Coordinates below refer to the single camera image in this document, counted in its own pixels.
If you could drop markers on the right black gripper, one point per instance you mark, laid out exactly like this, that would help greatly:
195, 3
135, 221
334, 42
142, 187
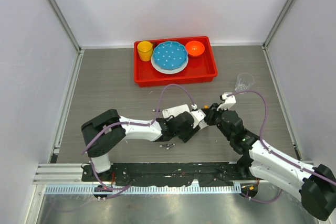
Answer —
210, 113

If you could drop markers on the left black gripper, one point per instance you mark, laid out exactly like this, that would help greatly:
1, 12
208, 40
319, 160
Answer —
190, 132

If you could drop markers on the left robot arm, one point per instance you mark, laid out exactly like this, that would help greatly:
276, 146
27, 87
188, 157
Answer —
104, 132

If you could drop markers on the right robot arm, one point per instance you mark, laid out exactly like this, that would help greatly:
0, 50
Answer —
313, 186

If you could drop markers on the clear plastic cup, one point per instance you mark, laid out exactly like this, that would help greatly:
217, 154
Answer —
244, 82

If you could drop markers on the white plate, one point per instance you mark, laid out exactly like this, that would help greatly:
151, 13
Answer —
165, 71

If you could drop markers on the red plastic tray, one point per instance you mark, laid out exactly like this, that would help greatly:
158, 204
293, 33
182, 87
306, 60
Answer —
197, 70

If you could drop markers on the orange bowl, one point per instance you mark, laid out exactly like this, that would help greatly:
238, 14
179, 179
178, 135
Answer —
195, 48

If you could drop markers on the blue dotted plate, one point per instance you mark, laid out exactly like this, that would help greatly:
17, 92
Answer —
170, 55

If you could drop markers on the yellow cup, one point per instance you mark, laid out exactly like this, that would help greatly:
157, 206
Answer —
145, 50

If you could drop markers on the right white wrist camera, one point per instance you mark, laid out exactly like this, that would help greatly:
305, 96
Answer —
227, 101

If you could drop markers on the right aluminium frame post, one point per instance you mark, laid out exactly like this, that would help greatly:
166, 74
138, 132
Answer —
281, 16

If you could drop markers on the aluminium frame post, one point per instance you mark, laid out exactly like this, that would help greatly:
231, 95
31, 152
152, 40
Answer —
281, 16
64, 24

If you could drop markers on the white slotted cable duct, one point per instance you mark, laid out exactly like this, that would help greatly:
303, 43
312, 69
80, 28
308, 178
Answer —
135, 190

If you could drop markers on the aluminium frame rail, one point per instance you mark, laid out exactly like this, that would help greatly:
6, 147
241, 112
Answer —
58, 174

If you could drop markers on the left aluminium frame post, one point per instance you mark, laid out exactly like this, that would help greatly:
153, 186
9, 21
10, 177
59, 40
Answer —
64, 24

